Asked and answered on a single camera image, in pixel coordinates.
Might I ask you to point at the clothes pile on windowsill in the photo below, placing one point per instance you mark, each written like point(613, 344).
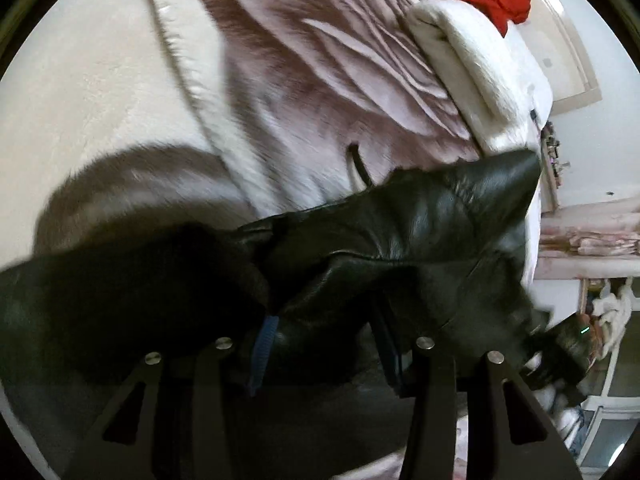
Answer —
point(606, 322)

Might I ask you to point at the white nightstand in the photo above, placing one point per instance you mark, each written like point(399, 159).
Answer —
point(552, 168)

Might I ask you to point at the black leather jacket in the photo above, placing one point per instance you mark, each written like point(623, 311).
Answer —
point(437, 253)

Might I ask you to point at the folded white fluffy garment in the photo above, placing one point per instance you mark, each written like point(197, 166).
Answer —
point(496, 83)

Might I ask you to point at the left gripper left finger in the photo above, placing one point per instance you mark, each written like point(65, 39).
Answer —
point(176, 421)

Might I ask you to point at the floral purple bed blanket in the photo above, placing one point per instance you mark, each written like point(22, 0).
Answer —
point(301, 103)

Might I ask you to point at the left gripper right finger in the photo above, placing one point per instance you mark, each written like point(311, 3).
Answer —
point(510, 435)

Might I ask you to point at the pink floral curtain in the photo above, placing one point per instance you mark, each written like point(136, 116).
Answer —
point(590, 241)

